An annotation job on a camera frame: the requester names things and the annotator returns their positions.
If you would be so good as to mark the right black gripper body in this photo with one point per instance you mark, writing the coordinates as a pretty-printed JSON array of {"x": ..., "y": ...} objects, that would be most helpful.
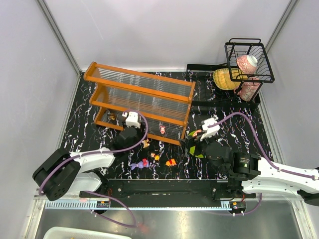
[{"x": 193, "y": 140}]

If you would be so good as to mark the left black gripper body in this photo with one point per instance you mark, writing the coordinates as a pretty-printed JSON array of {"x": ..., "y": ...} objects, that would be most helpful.
[{"x": 119, "y": 118}]

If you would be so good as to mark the yellow rabbit toy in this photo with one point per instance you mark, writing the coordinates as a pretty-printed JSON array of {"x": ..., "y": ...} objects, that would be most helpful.
[{"x": 146, "y": 143}]

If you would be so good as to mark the yellow bear toy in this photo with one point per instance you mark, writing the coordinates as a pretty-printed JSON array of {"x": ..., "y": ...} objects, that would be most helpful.
[{"x": 170, "y": 163}]

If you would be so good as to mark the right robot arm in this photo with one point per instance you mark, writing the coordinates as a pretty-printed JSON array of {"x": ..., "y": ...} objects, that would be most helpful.
[{"x": 252, "y": 174}]

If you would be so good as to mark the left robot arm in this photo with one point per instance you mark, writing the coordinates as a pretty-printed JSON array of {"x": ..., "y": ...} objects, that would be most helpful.
[{"x": 65, "y": 171}]

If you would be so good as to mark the orange wooden glass shelf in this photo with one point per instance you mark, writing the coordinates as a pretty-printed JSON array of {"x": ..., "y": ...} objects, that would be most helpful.
[{"x": 163, "y": 101}]

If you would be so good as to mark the green plastic plate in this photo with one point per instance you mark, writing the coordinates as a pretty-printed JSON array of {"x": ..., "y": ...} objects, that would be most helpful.
[{"x": 195, "y": 146}]

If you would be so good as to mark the red patterned bowl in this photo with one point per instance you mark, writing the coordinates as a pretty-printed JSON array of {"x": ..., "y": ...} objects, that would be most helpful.
[{"x": 195, "y": 133}]

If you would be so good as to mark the brown dog toy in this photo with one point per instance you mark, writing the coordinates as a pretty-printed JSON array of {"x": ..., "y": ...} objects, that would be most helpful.
[{"x": 112, "y": 116}]

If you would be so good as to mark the black hair princess toy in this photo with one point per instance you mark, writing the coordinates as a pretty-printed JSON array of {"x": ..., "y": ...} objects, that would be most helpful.
[{"x": 155, "y": 157}]

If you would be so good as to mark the purple donkey toy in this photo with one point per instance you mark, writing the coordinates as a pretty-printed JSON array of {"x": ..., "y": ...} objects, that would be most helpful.
[{"x": 142, "y": 164}]

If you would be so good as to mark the pink piglet toy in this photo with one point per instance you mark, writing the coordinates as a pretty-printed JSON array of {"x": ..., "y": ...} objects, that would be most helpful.
[{"x": 162, "y": 129}]

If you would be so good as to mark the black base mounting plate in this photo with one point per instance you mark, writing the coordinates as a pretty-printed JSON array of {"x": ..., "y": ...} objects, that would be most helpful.
[{"x": 214, "y": 189}]

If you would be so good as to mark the pink patterned cup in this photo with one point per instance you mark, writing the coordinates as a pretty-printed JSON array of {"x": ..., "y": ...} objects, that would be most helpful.
[{"x": 248, "y": 89}]

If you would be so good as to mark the yellow woven plate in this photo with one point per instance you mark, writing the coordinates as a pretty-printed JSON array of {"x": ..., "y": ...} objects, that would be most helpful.
[{"x": 228, "y": 81}]

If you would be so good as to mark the pink patterned bowl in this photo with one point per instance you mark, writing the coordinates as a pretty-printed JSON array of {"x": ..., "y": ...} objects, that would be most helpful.
[{"x": 247, "y": 64}]

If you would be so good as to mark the white plastic bin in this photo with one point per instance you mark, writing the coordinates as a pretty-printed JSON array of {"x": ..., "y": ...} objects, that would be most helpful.
[{"x": 71, "y": 233}]

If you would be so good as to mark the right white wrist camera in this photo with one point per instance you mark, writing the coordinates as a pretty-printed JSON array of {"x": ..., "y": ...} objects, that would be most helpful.
[{"x": 209, "y": 127}]

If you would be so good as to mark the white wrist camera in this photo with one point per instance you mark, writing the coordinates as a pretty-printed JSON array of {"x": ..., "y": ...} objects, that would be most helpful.
[
  {"x": 131, "y": 119},
  {"x": 209, "y": 127}
]

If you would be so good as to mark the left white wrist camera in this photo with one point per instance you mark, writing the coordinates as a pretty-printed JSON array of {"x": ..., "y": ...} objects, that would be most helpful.
[{"x": 131, "y": 119}]

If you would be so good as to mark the black wire dish rack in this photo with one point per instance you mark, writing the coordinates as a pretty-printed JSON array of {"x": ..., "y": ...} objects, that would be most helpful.
[{"x": 234, "y": 48}]

